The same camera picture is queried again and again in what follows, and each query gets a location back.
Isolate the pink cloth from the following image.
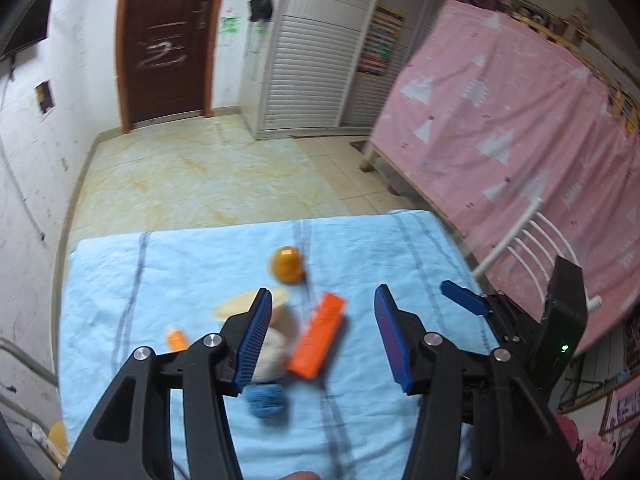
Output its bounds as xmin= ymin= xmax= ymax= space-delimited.
xmin=555 ymin=410 xmax=623 ymax=480

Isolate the cream plush toy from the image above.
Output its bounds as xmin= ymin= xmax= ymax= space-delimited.
xmin=250 ymin=317 xmax=301 ymax=382

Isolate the dark yellow wall sticker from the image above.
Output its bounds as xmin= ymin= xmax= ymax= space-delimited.
xmin=35 ymin=80 xmax=55 ymax=113

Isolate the black wall television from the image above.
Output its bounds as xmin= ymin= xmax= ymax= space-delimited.
xmin=0 ymin=0 xmax=56 ymax=61

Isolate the white louvered wardrobe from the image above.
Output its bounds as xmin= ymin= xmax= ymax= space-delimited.
xmin=239 ymin=0 xmax=451 ymax=141

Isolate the dark brown door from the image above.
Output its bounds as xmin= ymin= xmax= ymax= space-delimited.
xmin=116 ymin=0 xmax=231 ymax=133

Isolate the pink patterned bed sheet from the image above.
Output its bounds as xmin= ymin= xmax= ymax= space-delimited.
xmin=372 ymin=0 xmax=640 ymax=356

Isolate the white metal chair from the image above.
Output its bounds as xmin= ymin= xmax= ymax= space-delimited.
xmin=472 ymin=197 xmax=603 ymax=311

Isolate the colourful grid poster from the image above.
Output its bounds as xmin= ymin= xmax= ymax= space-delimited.
xmin=357 ymin=6 xmax=406 ymax=77

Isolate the orange plastic block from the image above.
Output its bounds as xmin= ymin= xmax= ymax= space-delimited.
xmin=287 ymin=291 xmax=347 ymax=379

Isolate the yellow plastic container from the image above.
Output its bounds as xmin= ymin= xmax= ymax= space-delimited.
xmin=47 ymin=420 xmax=69 ymax=461

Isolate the light blue printed sheet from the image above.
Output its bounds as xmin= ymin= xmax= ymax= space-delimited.
xmin=60 ymin=210 xmax=501 ymax=480

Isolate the orange ball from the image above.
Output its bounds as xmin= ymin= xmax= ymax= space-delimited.
xmin=270 ymin=246 xmax=305 ymax=283

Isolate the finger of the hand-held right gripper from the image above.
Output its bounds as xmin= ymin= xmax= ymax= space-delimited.
xmin=440 ymin=280 xmax=492 ymax=317

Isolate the grey metal frame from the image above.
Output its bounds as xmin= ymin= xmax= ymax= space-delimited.
xmin=0 ymin=337 xmax=58 ymax=386

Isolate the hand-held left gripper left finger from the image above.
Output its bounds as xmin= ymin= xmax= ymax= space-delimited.
xmin=60 ymin=287 xmax=274 ymax=480

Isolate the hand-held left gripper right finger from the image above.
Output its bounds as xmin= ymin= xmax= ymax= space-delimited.
xmin=374 ymin=284 xmax=571 ymax=480

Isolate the orange tube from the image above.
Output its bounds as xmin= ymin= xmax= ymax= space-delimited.
xmin=166 ymin=326 xmax=190 ymax=353

